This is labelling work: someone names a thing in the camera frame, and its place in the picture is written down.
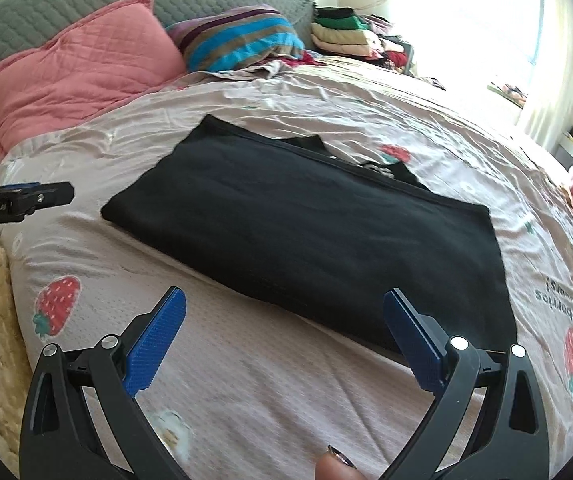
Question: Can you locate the windowsill clutter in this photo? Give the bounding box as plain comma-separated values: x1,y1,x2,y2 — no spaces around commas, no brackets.
485,79,528,109

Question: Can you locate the crumpled patterned cloth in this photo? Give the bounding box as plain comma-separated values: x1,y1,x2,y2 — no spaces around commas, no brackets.
215,51,325,82

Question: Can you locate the pile of colourful clothes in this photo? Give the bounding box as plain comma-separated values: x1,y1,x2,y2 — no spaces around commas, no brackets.
367,14,420,77

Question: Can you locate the white curtain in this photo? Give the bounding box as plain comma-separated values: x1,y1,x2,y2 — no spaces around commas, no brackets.
514,0,570,153

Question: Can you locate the person's right hand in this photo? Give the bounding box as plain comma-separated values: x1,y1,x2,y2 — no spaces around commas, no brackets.
313,444,363,480

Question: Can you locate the stack of folded clothes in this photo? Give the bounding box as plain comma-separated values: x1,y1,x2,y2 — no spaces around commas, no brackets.
311,6,383,59

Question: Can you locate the black sweater with orange cuffs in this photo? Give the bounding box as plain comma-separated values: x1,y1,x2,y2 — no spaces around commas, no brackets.
100,114,515,362

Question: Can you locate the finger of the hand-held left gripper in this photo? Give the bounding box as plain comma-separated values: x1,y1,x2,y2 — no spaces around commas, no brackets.
5,181,75,222

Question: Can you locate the pink quilted pillow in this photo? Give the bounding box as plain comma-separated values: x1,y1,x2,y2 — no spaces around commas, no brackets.
0,0,188,158

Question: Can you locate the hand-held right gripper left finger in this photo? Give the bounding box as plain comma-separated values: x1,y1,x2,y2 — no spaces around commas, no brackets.
19,286,188,480

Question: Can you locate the striped colourful pillow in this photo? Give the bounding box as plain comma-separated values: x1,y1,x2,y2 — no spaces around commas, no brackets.
166,5,306,74

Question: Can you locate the printed pale pink bedsheet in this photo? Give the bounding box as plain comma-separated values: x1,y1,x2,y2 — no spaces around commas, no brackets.
0,52,573,480

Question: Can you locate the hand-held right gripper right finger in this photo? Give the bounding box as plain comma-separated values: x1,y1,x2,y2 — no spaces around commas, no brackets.
383,287,551,480

